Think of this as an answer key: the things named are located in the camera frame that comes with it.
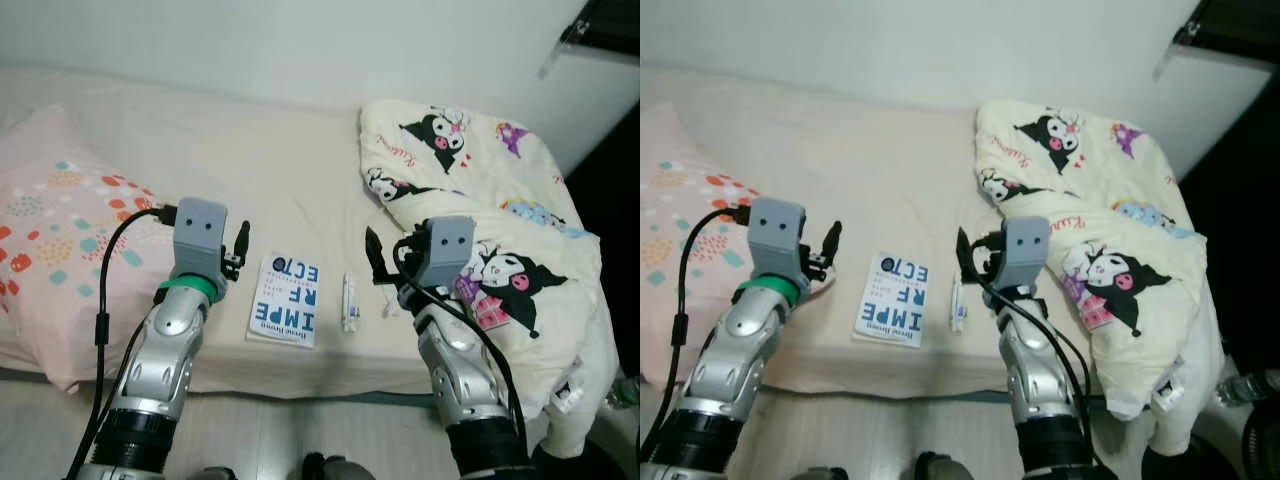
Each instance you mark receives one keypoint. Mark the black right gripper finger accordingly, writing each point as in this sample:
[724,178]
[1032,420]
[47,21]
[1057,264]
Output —
[966,258]
[378,260]

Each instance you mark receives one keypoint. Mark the small white tube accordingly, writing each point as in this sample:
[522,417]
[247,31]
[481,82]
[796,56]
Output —
[350,305]
[958,305]

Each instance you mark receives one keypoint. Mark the pink dotted pillow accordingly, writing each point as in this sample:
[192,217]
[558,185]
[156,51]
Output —
[680,230]
[60,230]

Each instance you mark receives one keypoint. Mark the cream cartoon print blanket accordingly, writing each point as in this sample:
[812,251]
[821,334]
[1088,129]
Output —
[555,320]
[1170,320]

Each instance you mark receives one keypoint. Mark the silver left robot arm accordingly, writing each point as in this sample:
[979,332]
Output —
[745,350]
[165,350]

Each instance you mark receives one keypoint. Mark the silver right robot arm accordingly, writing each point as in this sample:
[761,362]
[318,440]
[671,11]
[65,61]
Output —
[460,360]
[1035,370]

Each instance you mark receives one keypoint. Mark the white book blue letters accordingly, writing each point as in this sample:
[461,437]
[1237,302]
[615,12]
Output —
[890,315]
[285,315]

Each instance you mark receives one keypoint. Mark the cream sheeted bed mattress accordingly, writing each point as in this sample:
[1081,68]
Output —
[900,180]
[300,180]

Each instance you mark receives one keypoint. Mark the grey left robot leg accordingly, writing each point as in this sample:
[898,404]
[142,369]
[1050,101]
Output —
[215,474]
[832,474]

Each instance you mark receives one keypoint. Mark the grey robot leg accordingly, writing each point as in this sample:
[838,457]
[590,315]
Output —
[215,474]
[832,474]
[950,468]
[340,468]

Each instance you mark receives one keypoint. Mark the grey right robot leg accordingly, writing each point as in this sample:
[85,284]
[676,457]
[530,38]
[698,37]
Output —
[950,468]
[340,468]

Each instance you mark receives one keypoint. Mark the clear plastic bottle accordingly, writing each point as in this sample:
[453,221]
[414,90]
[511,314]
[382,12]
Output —
[1250,385]
[622,393]

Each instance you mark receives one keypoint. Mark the black furniture panel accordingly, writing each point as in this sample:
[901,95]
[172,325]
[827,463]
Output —
[1240,250]

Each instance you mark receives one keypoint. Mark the black round object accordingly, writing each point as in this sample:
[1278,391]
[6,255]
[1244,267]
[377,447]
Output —
[1175,465]
[565,465]

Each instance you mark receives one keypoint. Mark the black shelf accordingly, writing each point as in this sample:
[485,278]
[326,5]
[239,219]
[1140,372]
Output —
[1240,25]
[615,25]

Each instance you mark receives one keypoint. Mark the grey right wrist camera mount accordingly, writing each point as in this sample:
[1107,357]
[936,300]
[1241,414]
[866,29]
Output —
[450,250]
[1025,250]

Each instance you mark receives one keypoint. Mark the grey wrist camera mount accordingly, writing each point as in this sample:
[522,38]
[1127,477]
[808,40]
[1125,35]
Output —
[775,235]
[1025,250]
[200,235]
[450,250]

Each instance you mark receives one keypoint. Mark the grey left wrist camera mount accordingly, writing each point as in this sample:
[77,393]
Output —
[775,235]
[200,235]

